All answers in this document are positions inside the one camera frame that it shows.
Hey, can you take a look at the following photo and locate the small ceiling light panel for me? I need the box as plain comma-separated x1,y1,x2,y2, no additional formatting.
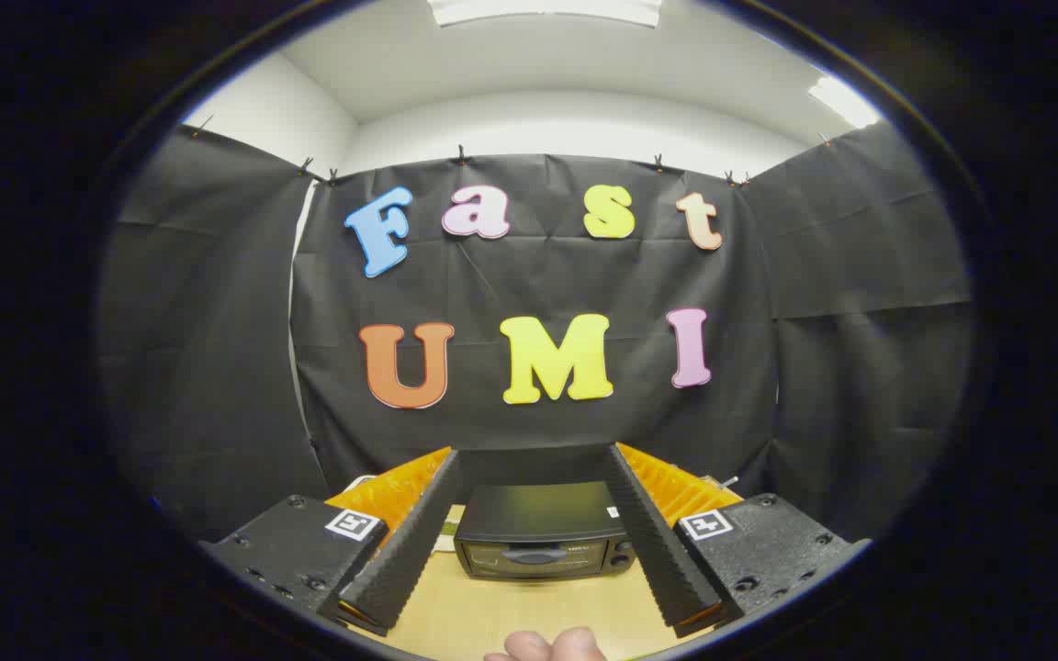
809,75,884,129

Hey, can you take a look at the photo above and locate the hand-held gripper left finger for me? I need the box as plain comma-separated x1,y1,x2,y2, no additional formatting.
201,447,464,637

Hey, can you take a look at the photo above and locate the black toaster oven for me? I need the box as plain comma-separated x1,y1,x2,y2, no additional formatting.
453,481,637,581

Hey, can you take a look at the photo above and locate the long ceiling light panel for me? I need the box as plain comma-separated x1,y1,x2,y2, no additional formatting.
428,0,663,28

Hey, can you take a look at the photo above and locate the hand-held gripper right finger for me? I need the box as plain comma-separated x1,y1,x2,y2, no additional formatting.
604,443,870,639

